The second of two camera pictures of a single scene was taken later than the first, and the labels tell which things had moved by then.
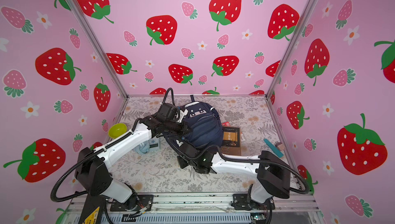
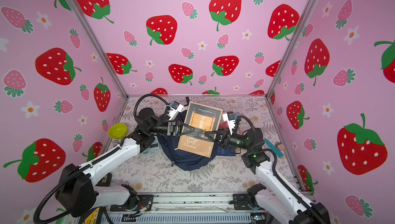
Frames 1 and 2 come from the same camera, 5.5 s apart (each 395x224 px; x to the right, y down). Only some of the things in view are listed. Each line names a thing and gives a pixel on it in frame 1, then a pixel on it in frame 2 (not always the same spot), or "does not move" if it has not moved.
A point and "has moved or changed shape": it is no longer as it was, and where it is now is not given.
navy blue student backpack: (206, 126) → (169, 144)
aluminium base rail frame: (301, 209) does not move
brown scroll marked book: (232, 141) has moved or changed shape
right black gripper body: (182, 163) → (236, 142)
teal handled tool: (274, 148) does not move
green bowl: (117, 129) does not move
